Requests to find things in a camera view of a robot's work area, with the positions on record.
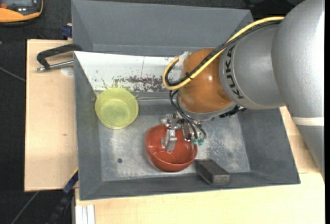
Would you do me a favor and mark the yellow translucent bowl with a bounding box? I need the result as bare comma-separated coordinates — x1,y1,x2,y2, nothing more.
94,88,140,130

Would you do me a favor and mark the dark green flat block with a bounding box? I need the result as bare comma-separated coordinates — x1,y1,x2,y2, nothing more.
193,159,231,186

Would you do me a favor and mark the red bowl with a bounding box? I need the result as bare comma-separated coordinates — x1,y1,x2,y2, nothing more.
144,124,199,173

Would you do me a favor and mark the grey metal bin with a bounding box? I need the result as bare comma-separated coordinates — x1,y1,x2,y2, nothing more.
70,0,301,201

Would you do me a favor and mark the pale flat board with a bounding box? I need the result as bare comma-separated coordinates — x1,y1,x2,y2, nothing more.
24,39,79,192

